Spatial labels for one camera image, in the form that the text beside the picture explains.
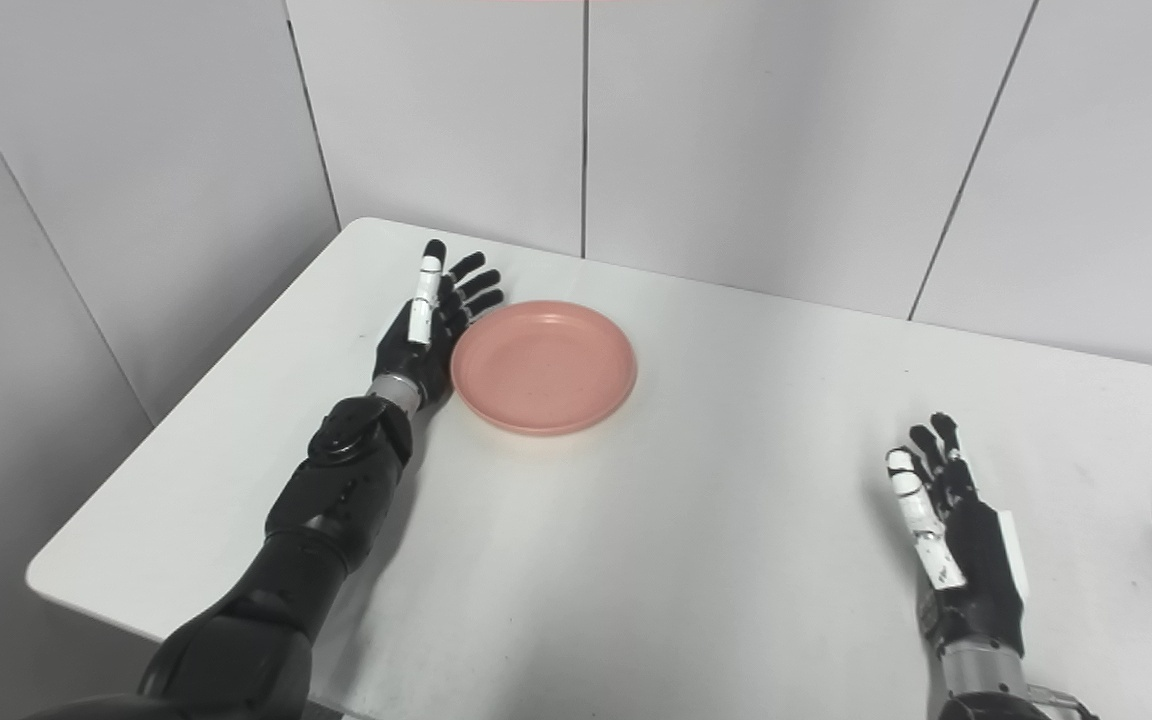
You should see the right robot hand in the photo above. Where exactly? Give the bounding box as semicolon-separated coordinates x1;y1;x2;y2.
884;412;1027;658

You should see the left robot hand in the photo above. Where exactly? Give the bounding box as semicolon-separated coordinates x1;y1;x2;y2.
372;239;505;409

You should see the pink round plate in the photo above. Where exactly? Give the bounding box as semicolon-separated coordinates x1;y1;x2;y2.
450;300;638;437

